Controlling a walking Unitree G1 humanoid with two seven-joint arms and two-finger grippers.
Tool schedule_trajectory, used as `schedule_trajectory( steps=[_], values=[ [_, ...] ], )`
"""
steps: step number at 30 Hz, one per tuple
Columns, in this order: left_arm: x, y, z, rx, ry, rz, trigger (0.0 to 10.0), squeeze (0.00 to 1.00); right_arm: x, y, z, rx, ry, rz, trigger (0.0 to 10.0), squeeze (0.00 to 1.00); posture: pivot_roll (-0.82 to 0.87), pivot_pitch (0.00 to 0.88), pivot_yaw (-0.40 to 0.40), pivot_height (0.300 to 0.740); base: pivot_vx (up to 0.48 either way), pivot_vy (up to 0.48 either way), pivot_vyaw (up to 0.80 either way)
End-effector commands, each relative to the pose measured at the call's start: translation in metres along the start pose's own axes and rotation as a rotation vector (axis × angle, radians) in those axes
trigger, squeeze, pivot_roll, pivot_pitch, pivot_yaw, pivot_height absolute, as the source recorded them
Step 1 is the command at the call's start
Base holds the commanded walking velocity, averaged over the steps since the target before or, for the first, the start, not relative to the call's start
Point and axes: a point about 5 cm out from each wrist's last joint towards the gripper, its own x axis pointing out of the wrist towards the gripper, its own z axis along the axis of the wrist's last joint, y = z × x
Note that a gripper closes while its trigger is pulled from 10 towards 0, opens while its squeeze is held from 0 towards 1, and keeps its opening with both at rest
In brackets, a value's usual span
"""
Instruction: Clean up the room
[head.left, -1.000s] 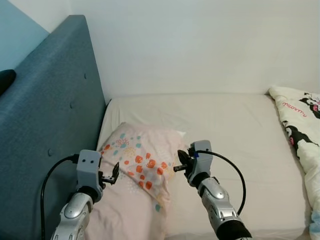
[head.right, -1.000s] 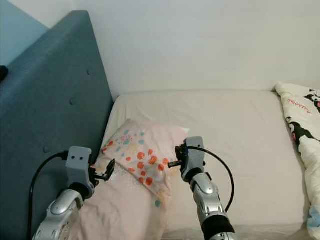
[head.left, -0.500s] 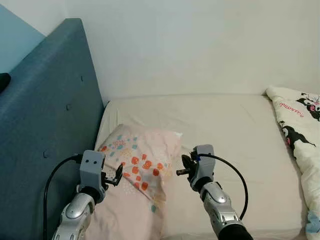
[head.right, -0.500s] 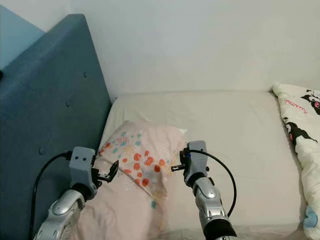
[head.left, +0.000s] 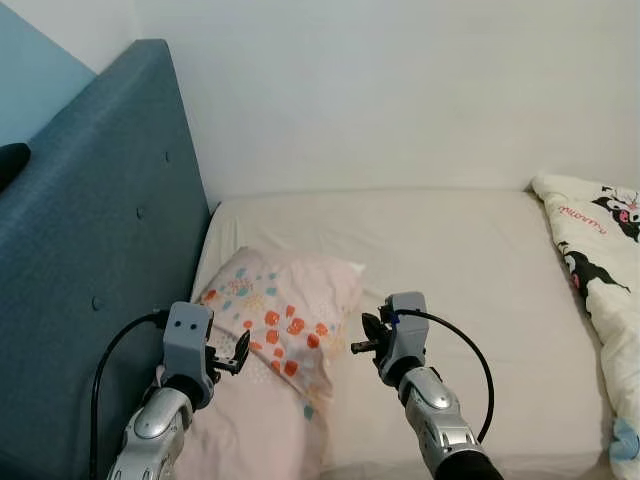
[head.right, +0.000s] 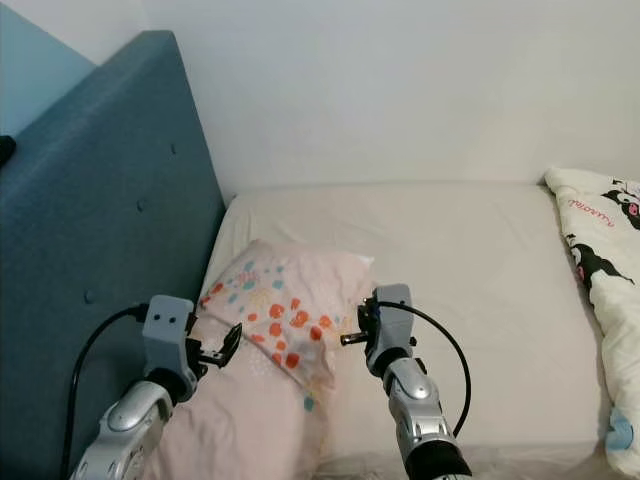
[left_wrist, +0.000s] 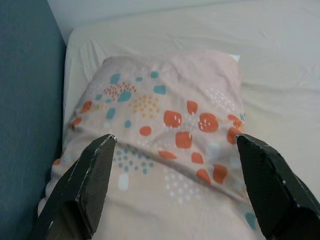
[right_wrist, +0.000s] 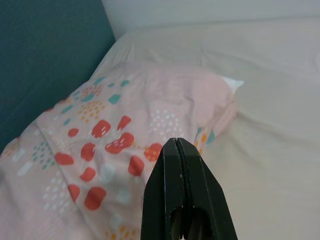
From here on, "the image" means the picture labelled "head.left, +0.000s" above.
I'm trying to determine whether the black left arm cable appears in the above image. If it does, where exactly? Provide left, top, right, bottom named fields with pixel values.
left=90, top=310, right=171, bottom=480

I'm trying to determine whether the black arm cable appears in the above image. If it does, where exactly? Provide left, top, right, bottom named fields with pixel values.
left=90, top=310, right=171, bottom=480
left=395, top=308, right=496, bottom=441

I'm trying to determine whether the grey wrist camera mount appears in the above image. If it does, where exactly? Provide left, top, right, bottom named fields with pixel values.
left=378, top=292, right=429, bottom=386
left=162, top=302, right=216, bottom=406

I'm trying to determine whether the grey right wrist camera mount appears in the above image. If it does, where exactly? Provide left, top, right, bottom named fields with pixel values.
left=378, top=292, right=429, bottom=386

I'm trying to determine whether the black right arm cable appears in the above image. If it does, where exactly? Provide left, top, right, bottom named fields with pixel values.
left=395, top=308, right=496, bottom=441

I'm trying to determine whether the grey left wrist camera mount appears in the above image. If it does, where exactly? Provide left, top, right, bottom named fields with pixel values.
left=162, top=302, right=216, bottom=406

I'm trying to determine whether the black remote control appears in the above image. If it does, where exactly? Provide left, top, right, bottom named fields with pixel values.
left=0, top=143, right=31, bottom=191

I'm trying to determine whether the pink patterned pillow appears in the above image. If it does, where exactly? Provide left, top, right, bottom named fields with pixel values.
left=175, top=247, right=366, bottom=480

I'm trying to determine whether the blue padded headboard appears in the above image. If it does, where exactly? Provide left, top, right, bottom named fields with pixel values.
left=0, top=40, right=211, bottom=480

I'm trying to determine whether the beige sheeted mattress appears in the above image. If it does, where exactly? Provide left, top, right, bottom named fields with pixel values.
left=190, top=188, right=626, bottom=476

